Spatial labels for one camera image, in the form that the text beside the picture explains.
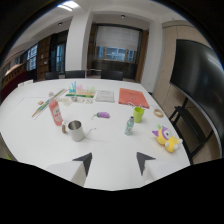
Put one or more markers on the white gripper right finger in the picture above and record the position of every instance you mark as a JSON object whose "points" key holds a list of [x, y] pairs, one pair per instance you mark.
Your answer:
{"points": [[150, 168]]}

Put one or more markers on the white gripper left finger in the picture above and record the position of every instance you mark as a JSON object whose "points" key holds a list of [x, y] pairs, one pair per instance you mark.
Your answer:
{"points": [[76, 168]]}

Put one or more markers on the small clear water bottle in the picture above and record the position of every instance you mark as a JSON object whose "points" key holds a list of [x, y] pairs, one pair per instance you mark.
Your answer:
{"points": [[129, 126]]}

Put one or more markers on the pink drink bottle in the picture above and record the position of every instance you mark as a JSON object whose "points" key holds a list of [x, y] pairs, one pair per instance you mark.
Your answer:
{"points": [[55, 112]]}

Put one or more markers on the yellow purple plush toy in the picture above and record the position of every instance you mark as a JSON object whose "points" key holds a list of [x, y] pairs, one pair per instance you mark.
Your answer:
{"points": [[167, 137]]}

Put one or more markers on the steel pour-over kettle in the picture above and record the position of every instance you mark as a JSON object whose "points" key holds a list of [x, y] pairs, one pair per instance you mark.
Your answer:
{"points": [[76, 130]]}

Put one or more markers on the black display stand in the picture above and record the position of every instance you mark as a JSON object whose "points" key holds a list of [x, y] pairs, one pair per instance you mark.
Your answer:
{"points": [[188, 128]]}

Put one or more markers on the green plastic cup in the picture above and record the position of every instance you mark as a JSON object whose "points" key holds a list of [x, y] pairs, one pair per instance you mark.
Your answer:
{"points": [[138, 114]]}

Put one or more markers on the roll of tape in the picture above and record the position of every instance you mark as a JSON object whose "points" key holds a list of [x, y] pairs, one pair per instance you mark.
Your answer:
{"points": [[158, 112]]}

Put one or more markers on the purple eggplant toy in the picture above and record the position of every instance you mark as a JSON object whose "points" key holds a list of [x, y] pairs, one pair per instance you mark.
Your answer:
{"points": [[102, 115]]}

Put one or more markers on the small patterned paper sheet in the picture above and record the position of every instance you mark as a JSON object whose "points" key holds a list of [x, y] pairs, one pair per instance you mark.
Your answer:
{"points": [[76, 100]]}

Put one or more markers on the long green ruler strip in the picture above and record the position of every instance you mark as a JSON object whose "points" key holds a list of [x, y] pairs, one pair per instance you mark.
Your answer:
{"points": [[49, 102]]}

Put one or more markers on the orange paper folder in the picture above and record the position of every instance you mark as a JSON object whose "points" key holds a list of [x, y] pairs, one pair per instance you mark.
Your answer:
{"points": [[133, 98]]}

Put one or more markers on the colourful test tube rack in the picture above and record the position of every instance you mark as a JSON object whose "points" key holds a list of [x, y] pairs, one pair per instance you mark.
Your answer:
{"points": [[81, 91]]}

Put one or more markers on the black office chair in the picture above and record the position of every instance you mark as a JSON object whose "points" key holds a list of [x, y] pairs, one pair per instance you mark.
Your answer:
{"points": [[75, 74], [112, 75], [51, 75]]}

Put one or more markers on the large black display screen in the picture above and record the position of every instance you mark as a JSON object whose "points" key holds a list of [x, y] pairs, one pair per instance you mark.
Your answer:
{"points": [[200, 83]]}

